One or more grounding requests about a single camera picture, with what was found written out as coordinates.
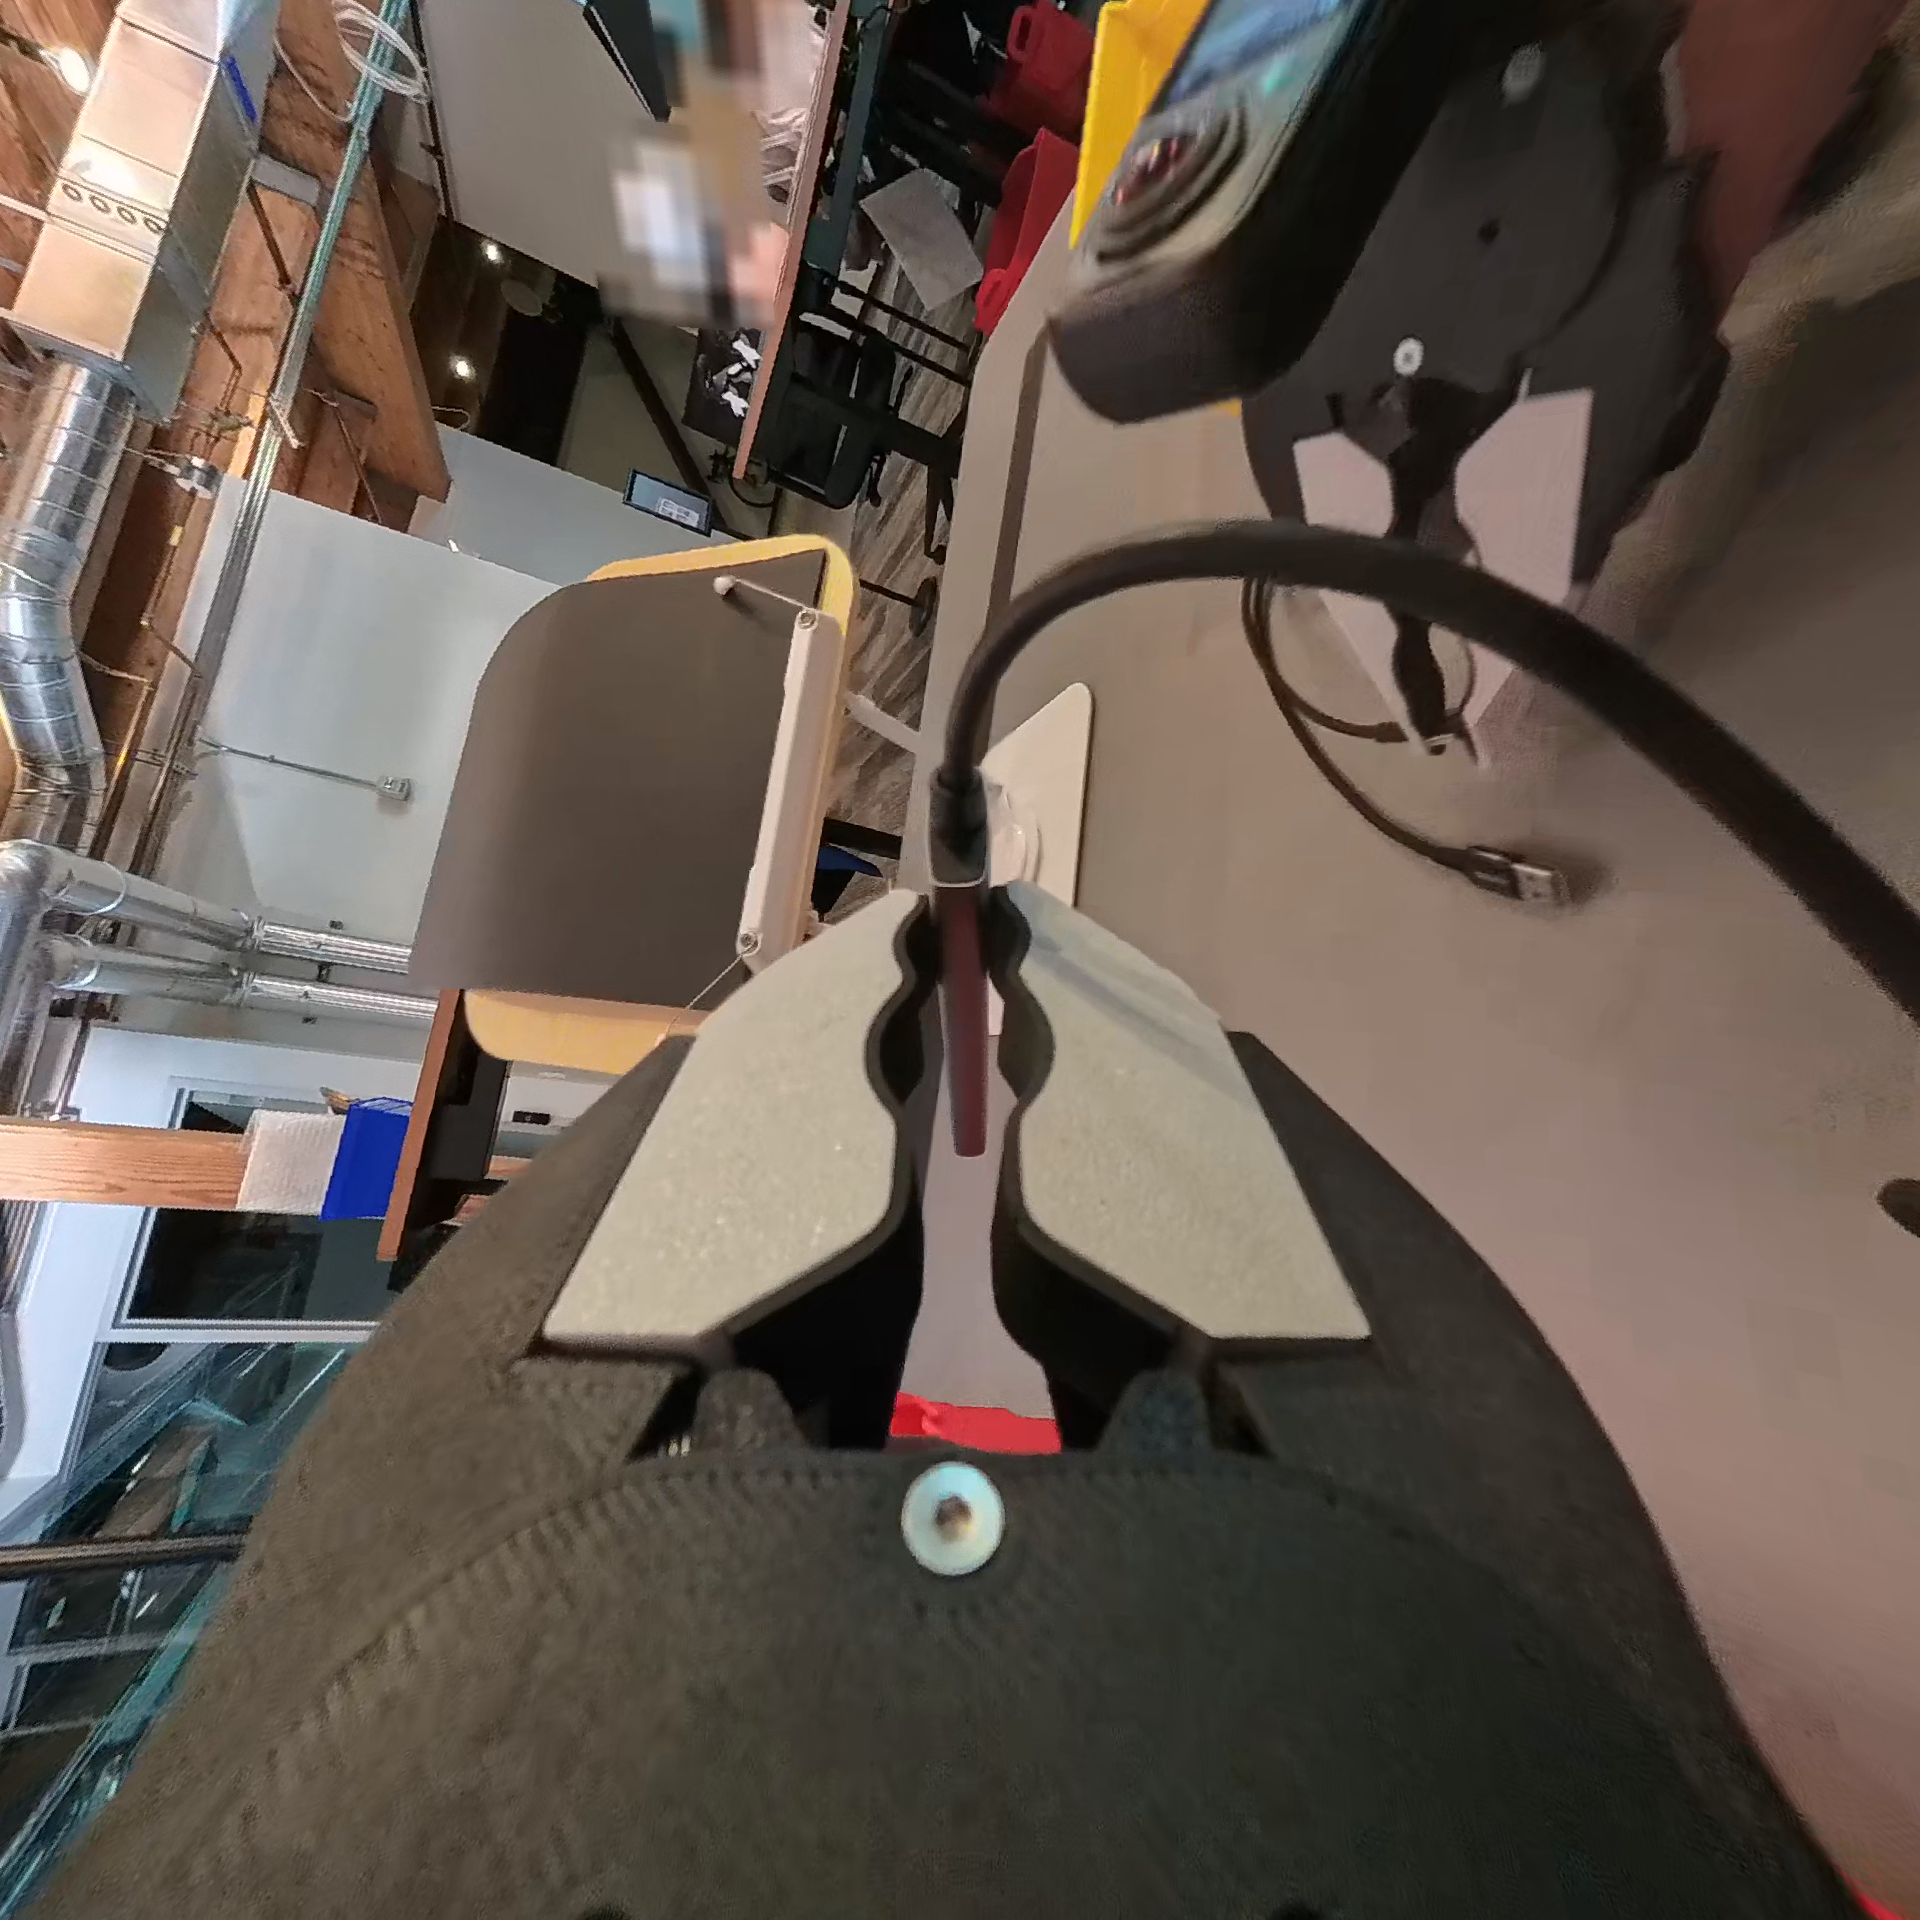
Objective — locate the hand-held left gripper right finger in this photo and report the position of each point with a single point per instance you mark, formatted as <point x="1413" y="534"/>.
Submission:
<point x="1186" y="1200"/>

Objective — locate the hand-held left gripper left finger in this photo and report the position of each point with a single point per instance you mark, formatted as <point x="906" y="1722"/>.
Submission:
<point x="735" y="1184"/>

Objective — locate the white foam block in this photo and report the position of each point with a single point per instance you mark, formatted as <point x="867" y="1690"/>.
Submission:
<point x="290" y="1161"/>

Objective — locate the small red bin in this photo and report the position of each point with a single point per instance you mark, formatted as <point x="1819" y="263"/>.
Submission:
<point x="1028" y="210"/>
<point x="1050" y="54"/>

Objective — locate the yellow plastic bin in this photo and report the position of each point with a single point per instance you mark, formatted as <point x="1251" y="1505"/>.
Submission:
<point x="1119" y="90"/>

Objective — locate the blue storage box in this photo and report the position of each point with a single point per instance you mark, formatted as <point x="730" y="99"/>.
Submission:
<point x="368" y="1161"/>

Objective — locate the wooden rail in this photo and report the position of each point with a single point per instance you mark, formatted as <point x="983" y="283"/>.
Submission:
<point x="119" y="1161"/>

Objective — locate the rectangular metal duct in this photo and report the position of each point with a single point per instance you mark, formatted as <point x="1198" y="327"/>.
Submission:
<point x="149" y="180"/>

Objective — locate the red plastic bin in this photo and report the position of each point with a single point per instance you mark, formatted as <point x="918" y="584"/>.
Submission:
<point x="975" y="1425"/>

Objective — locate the wooden framed dark board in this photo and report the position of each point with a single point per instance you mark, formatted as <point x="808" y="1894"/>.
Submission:
<point x="600" y="780"/>

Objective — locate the long wooden table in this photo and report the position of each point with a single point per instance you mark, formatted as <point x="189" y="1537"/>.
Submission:
<point x="765" y="375"/>

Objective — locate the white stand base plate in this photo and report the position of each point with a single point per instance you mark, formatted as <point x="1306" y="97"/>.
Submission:
<point x="1050" y="780"/>

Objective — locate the silver metal pipe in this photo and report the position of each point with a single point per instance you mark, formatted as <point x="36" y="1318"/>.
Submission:
<point x="149" y="908"/>

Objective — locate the small wall screen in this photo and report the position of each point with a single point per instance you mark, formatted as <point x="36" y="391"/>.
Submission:
<point x="671" y="504"/>

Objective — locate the silver air duct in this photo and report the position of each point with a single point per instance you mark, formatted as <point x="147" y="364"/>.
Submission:
<point x="61" y="599"/>

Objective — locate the metal stand rod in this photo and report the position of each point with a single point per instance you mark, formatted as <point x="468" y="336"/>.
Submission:
<point x="883" y="721"/>

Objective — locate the white paper sheet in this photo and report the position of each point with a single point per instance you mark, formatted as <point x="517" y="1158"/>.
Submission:
<point x="922" y="241"/>

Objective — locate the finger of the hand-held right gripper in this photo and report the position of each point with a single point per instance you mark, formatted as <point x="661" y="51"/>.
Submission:
<point x="1349" y="481"/>
<point x="1540" y="481"/>

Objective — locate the wooden top desk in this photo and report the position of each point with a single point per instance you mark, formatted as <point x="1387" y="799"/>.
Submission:
<point x="429" y="1079"/>

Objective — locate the grey lettered USB hub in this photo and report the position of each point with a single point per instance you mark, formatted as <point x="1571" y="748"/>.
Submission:
<point x="964" y="1035"/>

